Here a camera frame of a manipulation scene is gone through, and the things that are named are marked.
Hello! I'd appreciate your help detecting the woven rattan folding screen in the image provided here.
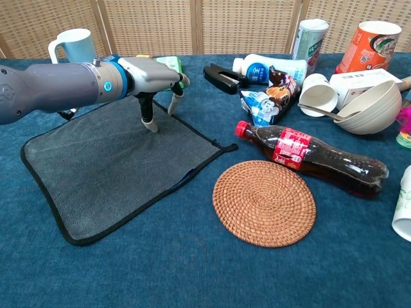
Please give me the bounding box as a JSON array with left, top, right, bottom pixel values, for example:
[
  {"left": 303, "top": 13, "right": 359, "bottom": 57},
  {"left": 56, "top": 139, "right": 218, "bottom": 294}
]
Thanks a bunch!
[{"left": 0, "top": 0, "right": 411, "bottom": 59}]

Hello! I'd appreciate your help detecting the grey and blue cloth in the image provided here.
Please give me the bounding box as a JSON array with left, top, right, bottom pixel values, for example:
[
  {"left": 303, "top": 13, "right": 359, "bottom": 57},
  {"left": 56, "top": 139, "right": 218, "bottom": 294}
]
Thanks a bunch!
[{"left": 20, "top": 96, "right": 239, "bottom": 247}]

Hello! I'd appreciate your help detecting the round woven rattan coaster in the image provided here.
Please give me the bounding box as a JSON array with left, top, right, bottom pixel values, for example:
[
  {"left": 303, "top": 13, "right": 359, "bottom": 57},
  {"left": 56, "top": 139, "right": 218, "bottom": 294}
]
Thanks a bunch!
[{"left": 212, "top": 160, "right": 317, "bottom": 248}]

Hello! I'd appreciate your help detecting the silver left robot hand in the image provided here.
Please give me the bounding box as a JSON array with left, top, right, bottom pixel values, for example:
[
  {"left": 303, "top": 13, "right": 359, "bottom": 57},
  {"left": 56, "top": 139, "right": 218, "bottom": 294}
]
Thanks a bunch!
[{"left": 118, "top": 56, "right": 191, "bottom": 134}]

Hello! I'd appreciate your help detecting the tall white and green cup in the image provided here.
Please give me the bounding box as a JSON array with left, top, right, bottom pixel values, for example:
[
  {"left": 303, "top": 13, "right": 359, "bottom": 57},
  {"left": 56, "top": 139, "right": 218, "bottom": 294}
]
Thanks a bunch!
[{"left": 291, "top": 18, "right": 329, "bottom": 75}]

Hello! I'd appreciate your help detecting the black stapler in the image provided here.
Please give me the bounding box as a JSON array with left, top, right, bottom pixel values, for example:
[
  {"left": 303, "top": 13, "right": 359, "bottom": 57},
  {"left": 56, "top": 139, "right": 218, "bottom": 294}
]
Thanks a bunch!
[{"left": 203, "top": 63, "right": 249, "bottom": 95}]

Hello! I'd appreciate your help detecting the white cup green print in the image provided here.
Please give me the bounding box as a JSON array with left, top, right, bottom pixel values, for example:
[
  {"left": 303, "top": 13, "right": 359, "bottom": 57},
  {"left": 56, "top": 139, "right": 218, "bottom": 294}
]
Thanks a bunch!
[{"left": 391, "top": 165, "right": 411, "bottom": 243}]

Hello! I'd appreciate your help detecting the plain white paper cup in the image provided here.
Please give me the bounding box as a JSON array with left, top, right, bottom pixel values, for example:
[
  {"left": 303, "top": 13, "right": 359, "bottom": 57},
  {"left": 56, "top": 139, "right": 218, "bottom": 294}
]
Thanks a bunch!
[{"left": 299, "top": 73, "right": 339, "bottom": 118}]

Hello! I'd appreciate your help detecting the green tissue pack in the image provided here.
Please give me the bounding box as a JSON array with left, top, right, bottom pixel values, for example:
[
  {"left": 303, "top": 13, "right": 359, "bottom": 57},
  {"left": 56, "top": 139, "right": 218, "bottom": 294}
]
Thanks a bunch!
[{"left": 153, "top": 56, "right": 186, "bottom": 89}]

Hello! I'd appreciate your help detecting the white cardboard box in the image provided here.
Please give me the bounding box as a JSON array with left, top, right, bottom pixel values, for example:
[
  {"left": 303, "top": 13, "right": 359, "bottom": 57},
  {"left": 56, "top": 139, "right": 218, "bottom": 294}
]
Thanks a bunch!
[{"left": 329, "top": 68, "right": 404, "bottom": 110}]

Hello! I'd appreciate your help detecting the beige spoon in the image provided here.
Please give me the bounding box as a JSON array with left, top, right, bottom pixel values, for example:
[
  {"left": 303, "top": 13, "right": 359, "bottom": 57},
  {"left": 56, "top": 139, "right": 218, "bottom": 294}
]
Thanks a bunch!
[{"left": 297, "top": 103, "right": 363, "bottom": 122}]

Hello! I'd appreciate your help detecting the cola bottle red label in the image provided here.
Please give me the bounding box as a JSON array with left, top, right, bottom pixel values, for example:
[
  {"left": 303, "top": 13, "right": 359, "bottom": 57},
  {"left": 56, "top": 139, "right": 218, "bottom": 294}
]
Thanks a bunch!
[{"left": 234, "top": 120, "right": 390, "bottom": 198}]

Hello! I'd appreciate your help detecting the pink feather shuttlecock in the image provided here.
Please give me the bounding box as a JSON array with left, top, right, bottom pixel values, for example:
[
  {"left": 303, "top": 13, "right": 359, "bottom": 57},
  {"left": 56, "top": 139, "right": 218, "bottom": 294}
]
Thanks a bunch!
[{"left": 395, "top": 107, "right": 411, "bottom": 149}]

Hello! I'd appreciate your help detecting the white bottle blue label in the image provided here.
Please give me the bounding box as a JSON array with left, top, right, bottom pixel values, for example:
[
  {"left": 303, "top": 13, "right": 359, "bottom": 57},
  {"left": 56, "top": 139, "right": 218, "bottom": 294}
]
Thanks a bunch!
[{"left": 232, "top": 53, "right": 308, "bottom": 87}]

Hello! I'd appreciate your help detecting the blue tablecloth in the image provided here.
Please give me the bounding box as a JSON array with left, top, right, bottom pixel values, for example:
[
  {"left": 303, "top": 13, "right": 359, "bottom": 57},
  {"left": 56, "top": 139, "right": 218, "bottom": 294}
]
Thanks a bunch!
[{"left": 0, "top": 53, "right": 411, "bottom": 308}]

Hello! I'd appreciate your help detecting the orange instant noodle cup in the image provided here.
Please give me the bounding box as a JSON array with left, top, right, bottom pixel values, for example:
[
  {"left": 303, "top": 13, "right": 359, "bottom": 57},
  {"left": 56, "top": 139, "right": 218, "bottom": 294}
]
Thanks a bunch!
[{"left": 335, "top": 21, "right": 403, "bottom": 74}]

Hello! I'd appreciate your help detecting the beige bowl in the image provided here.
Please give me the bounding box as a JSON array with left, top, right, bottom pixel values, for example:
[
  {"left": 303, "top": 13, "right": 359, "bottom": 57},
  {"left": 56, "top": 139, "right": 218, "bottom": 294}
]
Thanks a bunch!
[{"left": 333, "top": 80, "right": 403, "bottom": 135}]

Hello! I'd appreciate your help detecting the blue and brown snack bag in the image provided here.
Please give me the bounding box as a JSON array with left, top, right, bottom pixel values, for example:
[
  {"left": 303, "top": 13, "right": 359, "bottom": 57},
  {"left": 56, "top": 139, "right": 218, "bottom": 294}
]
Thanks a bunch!
[{"left": 239, "top": 65, "right": 301, "bottom": 128}]

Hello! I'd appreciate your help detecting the light blue mug white handle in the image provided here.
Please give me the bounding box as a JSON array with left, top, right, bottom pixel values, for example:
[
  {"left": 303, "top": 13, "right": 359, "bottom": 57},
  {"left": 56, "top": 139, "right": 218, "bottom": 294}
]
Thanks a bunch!
[{"left": 48, "top": 28, "right": 97, "bottom": 65}]

